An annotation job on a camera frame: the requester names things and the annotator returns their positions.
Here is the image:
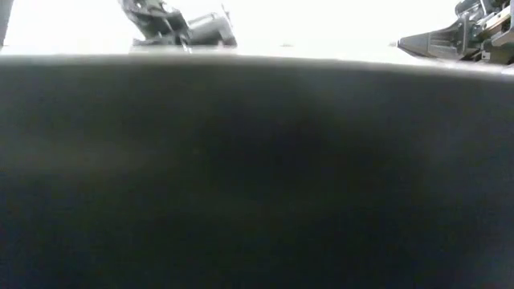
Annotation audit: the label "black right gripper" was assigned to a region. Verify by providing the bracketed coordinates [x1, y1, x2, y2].
[397, 0, 514, 66]

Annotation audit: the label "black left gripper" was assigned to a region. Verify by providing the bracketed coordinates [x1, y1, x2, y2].
[118, 0, 239, 47]

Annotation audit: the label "black plastic serving tray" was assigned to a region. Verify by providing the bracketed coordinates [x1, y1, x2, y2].
[0, 51, 514, 289]

